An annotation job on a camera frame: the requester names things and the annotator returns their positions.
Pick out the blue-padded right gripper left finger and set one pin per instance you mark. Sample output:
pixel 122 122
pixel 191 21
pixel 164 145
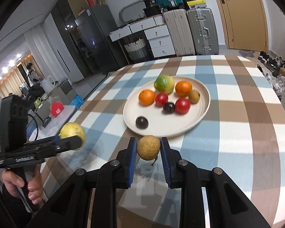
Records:
pixel 88 198

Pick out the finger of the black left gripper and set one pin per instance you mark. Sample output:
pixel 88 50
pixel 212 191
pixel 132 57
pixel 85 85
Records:
pixel 66 144

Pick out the black glass cabinet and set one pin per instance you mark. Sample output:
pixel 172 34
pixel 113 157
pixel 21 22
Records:
pixel 65 22

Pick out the dark plum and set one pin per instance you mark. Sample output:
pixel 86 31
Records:
pixel 142 122
pixel 169 108

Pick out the red gift bag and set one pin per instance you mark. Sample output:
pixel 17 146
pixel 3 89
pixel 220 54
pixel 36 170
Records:
pixel 56 108

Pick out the orange tangerine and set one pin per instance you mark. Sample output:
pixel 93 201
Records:
pixel 183 88
pixel 146 97

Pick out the checkered tablecloth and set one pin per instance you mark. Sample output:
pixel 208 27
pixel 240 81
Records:
pixel 243 132

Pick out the grey white laundry basket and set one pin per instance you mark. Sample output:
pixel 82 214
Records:
pixel 137 50

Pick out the red tomato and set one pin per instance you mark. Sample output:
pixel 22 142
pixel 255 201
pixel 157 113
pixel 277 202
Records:
pixel 161 99
pixel 182 105

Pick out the yellow black shoe box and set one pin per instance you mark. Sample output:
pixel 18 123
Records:
pixel 196 4

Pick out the yellow green lemon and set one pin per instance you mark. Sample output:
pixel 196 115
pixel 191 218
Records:
pixel 164 84

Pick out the person's left hand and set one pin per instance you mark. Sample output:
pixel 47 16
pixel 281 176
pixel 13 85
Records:
pixel 11 181

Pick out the beige suitcase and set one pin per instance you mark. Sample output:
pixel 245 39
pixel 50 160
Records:
pixel 179 29

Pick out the yellow pear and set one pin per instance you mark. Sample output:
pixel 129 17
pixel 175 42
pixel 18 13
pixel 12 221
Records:
pixel 73 129

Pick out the grey aluminium suitcase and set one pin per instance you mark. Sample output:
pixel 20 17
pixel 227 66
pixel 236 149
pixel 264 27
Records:
pixel 203 30

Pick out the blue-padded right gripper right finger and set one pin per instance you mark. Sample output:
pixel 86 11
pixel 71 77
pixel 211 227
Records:
pixel 228 206

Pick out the white drawer desk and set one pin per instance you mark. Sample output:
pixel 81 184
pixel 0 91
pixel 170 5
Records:
pixel 156 32

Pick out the cream round plate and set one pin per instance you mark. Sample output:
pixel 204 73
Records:
pixel 150 112

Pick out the wooden door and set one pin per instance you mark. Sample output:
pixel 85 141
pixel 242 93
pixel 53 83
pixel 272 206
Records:
pixel 244 23

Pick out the round brown longan fruit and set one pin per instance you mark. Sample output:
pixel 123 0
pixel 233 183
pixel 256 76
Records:
pixel 148 148

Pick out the dark grey refrigerator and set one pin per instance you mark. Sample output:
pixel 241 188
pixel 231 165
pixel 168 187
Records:
pixel 94 24

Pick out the brown kiwi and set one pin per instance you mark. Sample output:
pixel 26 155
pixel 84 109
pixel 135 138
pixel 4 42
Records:
pixel 194 96

